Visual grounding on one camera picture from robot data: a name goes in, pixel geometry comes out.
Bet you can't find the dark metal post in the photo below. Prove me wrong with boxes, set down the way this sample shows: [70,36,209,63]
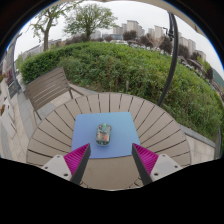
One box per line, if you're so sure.
[10,32,23,92]

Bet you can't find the full leafy green tree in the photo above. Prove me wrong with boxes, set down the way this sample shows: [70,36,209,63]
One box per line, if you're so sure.
[63,3,119,42]

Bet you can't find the thin sparse tree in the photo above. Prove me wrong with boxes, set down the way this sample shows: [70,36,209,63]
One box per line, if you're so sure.
[29,0,84,53]

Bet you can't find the transparent green computer mouse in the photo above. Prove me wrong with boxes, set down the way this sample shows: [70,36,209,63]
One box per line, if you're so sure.
[95,122,113,147]

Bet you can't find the distant apartment buildings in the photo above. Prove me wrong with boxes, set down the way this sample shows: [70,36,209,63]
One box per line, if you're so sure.
[89,19,208,63]

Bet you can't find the metal railing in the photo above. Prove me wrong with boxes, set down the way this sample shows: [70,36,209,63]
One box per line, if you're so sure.
[214,126,224,158]

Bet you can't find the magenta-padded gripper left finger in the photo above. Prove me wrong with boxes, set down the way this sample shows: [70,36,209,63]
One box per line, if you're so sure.
[40,143,92,186]

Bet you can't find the blue rectangular mouse pad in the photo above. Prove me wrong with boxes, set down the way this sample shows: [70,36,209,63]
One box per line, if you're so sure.
[70,111,141,160]

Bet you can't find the grey slatted outdoor chair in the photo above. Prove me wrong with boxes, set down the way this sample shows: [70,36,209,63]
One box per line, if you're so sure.
[24,66,85,122]

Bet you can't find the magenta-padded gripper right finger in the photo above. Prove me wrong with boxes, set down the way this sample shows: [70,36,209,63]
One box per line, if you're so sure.
[131,142,184,186]

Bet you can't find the beige patio umbrella with pole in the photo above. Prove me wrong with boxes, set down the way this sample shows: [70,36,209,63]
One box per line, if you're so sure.
[99,0,206,108]

